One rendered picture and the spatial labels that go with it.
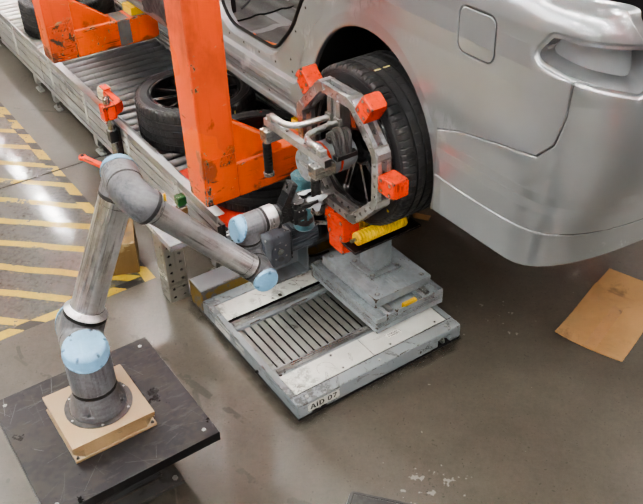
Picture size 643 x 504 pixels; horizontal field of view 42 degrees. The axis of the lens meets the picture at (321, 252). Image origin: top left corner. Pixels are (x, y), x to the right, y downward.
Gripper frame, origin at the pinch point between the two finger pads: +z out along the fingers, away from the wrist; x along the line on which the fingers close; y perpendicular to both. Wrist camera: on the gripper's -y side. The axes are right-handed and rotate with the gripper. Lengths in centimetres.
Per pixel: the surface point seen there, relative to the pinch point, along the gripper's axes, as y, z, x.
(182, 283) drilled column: 74, -31, -73
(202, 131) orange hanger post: -5, -17, -60
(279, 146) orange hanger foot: 15, 20, -62
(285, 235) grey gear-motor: 44, 6, -39
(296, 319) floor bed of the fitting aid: 77, 0, -23
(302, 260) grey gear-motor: 72, 22, -52
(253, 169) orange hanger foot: 20, 5, -60
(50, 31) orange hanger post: 12, -16, -253
